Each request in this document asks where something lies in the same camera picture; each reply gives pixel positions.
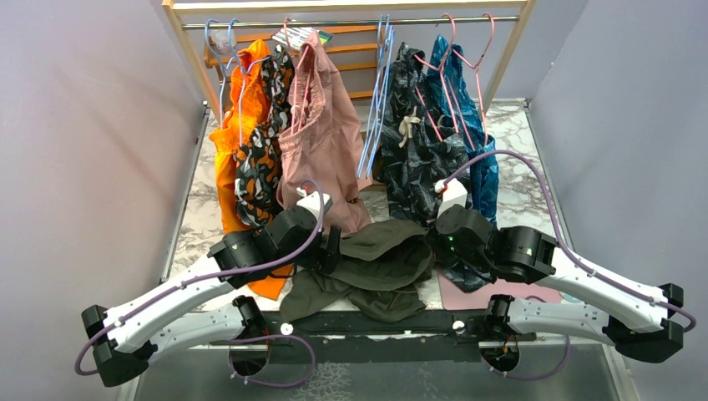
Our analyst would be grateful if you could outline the orange black camo shorts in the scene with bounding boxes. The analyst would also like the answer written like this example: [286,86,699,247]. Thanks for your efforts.
[235,44,294,227]

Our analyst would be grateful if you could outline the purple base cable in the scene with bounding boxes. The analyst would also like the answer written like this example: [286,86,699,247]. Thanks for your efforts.
[479,334,572,383]
[227,333,317,389]

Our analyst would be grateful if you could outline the black shark print shorts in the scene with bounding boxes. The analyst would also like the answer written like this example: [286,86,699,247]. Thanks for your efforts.
[377,43,469,228]

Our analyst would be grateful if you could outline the pink mat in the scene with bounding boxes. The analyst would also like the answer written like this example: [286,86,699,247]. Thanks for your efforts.
[437,271,565,311]

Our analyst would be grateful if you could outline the wooden ladder shelf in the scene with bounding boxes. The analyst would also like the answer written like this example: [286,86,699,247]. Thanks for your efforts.
[204,25,378,102]

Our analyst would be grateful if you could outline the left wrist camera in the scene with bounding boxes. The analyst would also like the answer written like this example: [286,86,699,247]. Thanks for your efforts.
[293,187,333,221]

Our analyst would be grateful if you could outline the olive green shorts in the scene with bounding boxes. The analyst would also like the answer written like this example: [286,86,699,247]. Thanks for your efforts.
[280,219,435,322]

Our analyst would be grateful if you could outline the dusty pink shorts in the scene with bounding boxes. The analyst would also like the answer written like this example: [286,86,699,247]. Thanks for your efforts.
[277,44,371,236]

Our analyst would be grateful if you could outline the colourful marker box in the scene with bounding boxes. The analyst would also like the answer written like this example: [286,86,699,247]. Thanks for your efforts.
[271,27,333,49]

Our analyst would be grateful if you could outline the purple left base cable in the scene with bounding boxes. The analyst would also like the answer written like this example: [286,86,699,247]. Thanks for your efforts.
[227,333,317,389]

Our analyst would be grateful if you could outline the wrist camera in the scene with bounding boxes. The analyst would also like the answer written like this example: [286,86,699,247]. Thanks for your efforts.
[293,187,333,221]
[434,178,468,218]

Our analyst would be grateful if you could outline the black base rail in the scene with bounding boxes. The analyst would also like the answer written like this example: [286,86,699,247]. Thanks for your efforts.
[229,309,538,363]

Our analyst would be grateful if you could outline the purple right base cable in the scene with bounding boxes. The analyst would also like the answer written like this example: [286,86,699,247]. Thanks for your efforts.
[479,334,572,383]

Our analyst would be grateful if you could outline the blue wire hanger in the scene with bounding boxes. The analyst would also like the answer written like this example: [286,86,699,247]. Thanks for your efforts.
[357,14,395,179]

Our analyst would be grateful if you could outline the blue hanger on orange shorts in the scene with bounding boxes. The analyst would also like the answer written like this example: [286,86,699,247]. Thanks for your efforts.
[204,18,271,153]

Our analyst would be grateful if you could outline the metal hanging rod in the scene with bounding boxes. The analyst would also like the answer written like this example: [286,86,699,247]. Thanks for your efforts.
[181,16,520,31]

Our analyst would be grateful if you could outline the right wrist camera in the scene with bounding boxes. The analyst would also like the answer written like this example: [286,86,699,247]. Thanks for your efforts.
[434,178,468,218]

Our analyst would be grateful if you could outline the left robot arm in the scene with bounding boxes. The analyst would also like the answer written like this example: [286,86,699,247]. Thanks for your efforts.
[74,206,342,388]

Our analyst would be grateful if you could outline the pink hanger on pink shorts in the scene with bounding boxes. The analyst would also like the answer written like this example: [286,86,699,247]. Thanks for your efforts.
[283,27,323,142]

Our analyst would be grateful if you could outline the blue shark print shorts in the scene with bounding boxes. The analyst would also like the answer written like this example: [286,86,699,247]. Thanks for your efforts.
[426,35,499,225]

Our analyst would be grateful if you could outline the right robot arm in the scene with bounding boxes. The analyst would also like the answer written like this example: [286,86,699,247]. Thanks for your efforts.
[433,205,684,363]

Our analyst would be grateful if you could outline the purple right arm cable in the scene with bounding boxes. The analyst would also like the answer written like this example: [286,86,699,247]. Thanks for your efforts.
[437,149,698,334]

